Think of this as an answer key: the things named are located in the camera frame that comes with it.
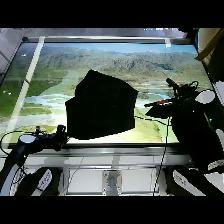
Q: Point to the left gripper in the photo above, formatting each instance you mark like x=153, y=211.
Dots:
x=61, y=136

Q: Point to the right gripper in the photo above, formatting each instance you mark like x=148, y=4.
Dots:
x=160, y=110

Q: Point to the black garment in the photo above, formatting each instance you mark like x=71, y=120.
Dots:
x=101, y=106

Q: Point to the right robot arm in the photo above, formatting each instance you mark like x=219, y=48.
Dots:
x=193, y=133

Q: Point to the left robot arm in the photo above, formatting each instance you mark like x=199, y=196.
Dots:
x=19, y=150

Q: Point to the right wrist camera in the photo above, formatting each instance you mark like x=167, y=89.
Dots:
x=171, y=83

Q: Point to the silver frame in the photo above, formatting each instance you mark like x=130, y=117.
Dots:
x=111, y=181

